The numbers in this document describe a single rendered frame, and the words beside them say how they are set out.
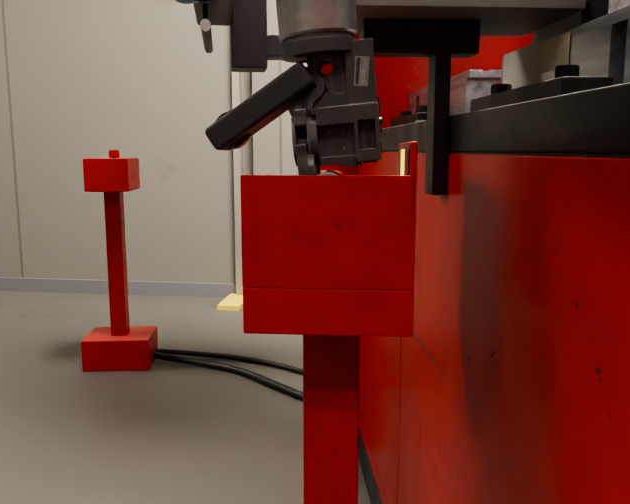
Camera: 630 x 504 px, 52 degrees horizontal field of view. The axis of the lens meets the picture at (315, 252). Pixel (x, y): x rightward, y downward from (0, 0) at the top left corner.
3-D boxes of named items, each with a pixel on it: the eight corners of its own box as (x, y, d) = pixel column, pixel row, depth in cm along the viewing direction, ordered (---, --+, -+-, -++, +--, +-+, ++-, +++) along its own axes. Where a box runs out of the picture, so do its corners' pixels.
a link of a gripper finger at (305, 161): (319, 220, 59) (311, 123, 58) (302, 221, 59) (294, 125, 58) (322, 215, 64) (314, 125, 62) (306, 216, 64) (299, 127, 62)
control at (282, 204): (272, 288, 81) (271, 143, 78) (401, 290, 79) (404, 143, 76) (243, 334, 61) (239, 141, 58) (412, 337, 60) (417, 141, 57)
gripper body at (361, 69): (382, 167, 59) (372, 30, 57) (289, 175, 59) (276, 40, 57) (380, 165, 66) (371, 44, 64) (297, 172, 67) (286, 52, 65)
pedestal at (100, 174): (96, 355, 262) (85, 150, 249) (158, 354, 264) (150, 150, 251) (82, 372, 243) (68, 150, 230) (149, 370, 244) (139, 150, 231)
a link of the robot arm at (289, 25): (269, -10, 57) (281, 9, 65) (274, 43, 58) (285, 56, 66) (354, -20, 56) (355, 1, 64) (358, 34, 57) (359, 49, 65)
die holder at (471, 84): (408, 132, 162) (409, 93, 160) (431, 132, 162) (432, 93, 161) (467, 125, 113) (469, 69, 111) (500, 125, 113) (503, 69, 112)
